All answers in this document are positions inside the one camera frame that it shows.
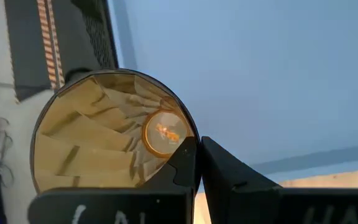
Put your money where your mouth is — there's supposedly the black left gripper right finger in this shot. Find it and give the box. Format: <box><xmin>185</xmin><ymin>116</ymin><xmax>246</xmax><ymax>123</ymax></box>
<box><xmin>200</xmin><ymin>136</ymin><xmax>358</xmax><ymax>224</ymax></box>

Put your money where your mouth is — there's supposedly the black panel with orange strip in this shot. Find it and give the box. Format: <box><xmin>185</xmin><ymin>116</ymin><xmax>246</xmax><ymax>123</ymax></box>
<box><xmin>4</xmin><ymin>0</ymin><xmax>119</xmax><ymax>102</ymax></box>

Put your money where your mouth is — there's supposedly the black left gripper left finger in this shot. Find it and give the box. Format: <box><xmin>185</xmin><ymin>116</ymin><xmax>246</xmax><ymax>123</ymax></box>
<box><xmin>28</xmin><ymin>136</ymin><xmax>200</xmax><ymax>224</ymax></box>

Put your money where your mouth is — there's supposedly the amber faceted plastic cup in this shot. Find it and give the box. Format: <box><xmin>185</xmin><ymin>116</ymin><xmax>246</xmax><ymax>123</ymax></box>
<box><xmin>29</xmin><ymin>68</ymin><xmax>201</xmax><ymax>195</ymax></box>

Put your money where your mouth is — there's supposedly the blue tray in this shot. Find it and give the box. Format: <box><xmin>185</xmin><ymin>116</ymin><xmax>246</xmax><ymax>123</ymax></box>
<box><xmin>106</xmin><ymin>0</ymin><xmax>358</xmax><ymax>192</ymax></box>

